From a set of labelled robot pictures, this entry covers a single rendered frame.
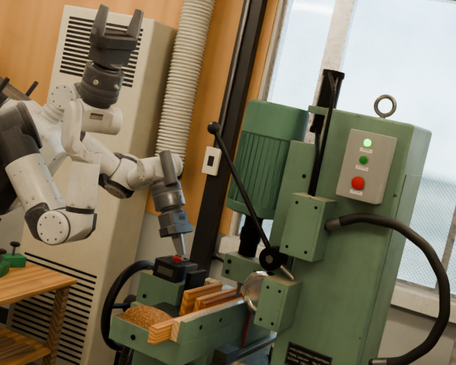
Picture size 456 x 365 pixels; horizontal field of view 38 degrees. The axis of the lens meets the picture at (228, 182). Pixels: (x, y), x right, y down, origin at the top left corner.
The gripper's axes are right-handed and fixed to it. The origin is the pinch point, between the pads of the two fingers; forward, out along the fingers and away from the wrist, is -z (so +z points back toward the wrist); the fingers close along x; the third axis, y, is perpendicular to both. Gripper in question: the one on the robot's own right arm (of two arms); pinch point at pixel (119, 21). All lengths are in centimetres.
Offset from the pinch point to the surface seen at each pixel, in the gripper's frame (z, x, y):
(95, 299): 159, 112, -69
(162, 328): 61, 5, 34
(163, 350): 68, 8, 34
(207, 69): 45, 162, -85
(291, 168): 25, 44, 31
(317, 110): 9, 49, 29
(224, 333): 70, 30, 37
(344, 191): 20, 35, 50
